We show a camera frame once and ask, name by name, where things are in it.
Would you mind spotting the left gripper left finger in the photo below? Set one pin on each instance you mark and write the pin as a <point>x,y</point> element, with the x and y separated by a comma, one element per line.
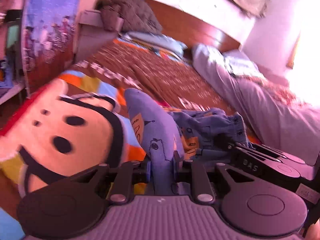
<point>116,185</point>

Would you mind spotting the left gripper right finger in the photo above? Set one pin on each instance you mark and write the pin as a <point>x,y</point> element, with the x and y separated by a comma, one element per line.
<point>207,182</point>

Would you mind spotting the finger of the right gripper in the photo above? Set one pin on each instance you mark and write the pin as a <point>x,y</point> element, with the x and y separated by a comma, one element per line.
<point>236,145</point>

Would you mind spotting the lilac duvet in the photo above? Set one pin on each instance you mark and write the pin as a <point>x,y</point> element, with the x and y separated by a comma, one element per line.
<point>292,129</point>

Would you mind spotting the grey bedside box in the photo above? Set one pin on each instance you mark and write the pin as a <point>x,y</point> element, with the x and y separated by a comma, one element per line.
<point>94,18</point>

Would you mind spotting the purple cartoon print pants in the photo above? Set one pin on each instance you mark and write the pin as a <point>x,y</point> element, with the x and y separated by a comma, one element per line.
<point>169,135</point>

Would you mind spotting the colourful cartoon bed cover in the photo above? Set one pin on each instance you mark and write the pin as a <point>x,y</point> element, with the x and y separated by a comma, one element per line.
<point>80,118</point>

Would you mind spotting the wooden headboard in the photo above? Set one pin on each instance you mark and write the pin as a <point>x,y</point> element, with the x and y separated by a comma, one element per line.
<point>189,29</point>

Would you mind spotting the blue dotted curtain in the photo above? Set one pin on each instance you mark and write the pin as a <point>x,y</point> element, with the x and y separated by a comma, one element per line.
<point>48,29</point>

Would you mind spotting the light blue pillow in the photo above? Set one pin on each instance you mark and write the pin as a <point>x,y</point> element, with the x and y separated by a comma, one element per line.
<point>159,40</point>

